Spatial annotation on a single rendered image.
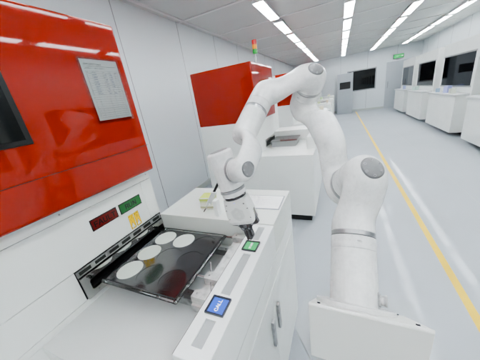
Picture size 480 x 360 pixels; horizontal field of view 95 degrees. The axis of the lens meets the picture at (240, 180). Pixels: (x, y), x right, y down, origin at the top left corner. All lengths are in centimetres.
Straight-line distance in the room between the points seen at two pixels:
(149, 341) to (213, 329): 29
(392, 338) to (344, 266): 17
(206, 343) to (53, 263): 60
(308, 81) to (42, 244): 103
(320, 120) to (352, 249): 43
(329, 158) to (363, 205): 21
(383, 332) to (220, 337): 36
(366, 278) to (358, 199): 20
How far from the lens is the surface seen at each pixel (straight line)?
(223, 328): 65
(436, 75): 892
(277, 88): 89
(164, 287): 90
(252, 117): 79
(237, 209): 75
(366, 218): 72
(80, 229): 102
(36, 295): 102
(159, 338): 88
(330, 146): 81
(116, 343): 94
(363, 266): 69
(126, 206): 112
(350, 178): 70
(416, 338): 65
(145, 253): 111
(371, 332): 65
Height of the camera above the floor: 147
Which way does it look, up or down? 20 degrees down
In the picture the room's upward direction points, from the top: 9 degrees counter-clockwise
